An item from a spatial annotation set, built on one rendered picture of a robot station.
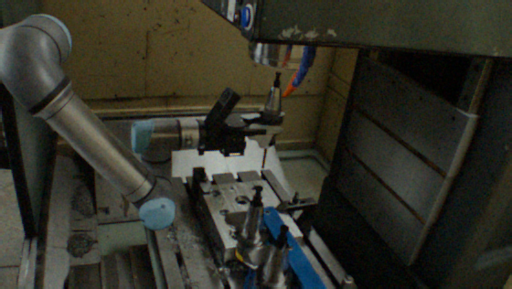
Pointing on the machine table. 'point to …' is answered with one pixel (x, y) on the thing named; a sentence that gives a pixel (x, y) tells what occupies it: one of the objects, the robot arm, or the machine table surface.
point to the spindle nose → (277, 55)
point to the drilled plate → (237, 210)
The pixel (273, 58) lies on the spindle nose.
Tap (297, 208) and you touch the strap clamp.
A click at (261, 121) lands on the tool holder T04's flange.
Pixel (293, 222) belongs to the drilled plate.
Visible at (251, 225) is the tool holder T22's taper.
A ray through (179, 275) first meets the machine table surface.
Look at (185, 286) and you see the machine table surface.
